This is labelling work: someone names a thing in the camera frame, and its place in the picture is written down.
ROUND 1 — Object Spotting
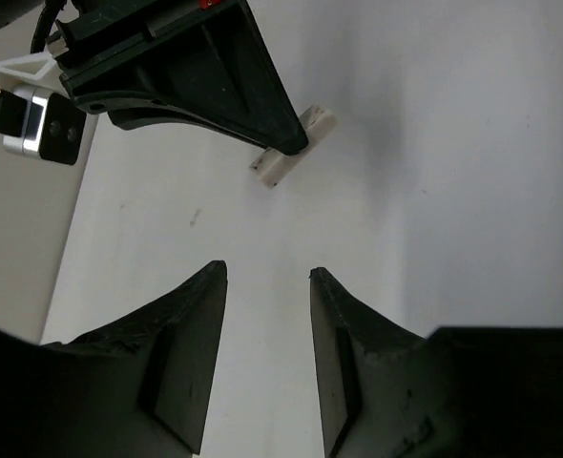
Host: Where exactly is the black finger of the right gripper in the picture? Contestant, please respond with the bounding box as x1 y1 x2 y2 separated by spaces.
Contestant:
54 1 300 149

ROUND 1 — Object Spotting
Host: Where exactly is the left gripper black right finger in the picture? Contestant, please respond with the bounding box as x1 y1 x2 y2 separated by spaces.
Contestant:
310 267 563 457

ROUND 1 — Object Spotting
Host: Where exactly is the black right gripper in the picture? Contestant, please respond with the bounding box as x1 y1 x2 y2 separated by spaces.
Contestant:
0 0 68 30

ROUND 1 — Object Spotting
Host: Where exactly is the white eraser block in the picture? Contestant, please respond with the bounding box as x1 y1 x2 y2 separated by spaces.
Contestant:
250 105 338 189

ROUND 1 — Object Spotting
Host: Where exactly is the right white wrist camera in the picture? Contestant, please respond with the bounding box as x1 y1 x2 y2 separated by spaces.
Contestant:
0 52 87 166

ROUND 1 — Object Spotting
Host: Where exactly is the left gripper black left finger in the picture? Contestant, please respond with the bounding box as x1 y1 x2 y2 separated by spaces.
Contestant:
0 260 228 457

